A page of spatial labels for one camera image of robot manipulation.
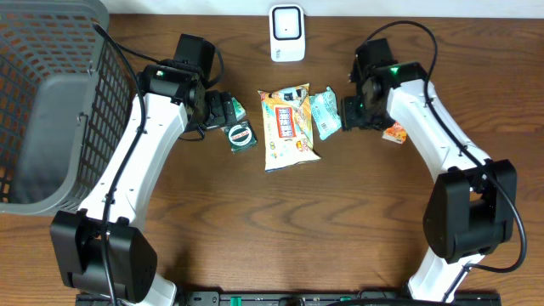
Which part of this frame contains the green white packet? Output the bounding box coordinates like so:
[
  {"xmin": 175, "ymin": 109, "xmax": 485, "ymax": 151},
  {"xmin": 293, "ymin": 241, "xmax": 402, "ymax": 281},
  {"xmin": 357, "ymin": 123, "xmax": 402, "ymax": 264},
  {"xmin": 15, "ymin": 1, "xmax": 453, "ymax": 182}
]
[{"xmin": 231, "ymin": 97, "xmax": 247, "ymax": 122}]

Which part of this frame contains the dark green round-label packet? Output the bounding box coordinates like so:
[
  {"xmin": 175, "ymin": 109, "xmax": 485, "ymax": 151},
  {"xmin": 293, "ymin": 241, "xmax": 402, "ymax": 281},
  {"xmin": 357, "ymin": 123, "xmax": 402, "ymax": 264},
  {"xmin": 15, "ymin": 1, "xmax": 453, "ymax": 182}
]
[{"xmin": 222, "ymin": 121, "xmax": 258, "ymax": 153}]

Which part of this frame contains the light blue small packet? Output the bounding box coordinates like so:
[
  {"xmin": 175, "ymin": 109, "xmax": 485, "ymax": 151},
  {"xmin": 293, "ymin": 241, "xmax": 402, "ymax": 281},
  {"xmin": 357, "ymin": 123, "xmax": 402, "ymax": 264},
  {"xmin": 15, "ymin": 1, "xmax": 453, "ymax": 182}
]
[{"xmin": 310, "ymin": 87, "xmax": 342, "ymax": 140}]

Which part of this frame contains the orange small packet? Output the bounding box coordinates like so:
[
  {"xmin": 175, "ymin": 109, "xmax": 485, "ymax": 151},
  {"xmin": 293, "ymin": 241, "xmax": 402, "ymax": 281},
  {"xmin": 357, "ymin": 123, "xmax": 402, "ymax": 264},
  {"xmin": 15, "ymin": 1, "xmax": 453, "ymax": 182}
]
[{"xmin": 382, "ymin": 122, "xmax": 407, "ymax": 145}]

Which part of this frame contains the large yellow snack bag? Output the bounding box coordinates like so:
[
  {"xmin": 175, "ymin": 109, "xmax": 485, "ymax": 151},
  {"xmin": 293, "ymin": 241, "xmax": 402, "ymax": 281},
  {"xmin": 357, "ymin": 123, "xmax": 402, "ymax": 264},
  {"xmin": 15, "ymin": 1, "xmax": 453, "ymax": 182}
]
[{"xmin": 258, "ymin": 83, "xmax": 320, "ymax": 172}]

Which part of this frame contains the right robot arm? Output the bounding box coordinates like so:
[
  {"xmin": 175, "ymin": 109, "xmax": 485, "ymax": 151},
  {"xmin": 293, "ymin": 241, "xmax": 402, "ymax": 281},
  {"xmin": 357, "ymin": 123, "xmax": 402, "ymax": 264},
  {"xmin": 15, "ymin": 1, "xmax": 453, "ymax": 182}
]
[{"xmin": 339, "ymin": 38, "xmax": 517, "ymax": 303}]

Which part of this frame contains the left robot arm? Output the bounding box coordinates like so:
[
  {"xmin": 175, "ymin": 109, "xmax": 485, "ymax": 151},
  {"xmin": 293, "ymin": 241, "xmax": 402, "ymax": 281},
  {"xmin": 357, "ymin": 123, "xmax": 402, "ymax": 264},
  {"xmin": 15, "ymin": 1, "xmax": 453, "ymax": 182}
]
[{"xmin": 50, "ymin": 34, "xmax": 236, "ymax": 305}]

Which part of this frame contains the white barcode scanner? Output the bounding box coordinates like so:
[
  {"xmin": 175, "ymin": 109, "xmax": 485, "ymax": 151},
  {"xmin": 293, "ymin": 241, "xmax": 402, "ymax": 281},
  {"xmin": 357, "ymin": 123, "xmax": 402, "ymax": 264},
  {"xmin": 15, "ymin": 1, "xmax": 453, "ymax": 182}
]
[{"xmin": 269, "ymin": 4, "xmax": 306, "ymax": 62}]

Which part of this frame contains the grey plastic mesh basket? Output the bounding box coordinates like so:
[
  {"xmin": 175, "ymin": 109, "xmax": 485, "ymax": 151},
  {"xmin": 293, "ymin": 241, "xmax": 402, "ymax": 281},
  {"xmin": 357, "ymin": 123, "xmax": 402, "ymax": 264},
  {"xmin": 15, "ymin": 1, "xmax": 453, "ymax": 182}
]
[{"xmin": 1, "ymin": 0, "xmax": 134, "ymax": 215}]

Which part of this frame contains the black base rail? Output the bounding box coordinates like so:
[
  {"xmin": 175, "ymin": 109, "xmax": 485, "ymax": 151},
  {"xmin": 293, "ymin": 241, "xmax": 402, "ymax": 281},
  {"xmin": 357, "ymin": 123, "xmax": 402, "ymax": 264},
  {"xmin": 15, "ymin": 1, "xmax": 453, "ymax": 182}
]
[{"xmin": 75, "ymin": 290, "xmax": 502, "ymax": 306}]

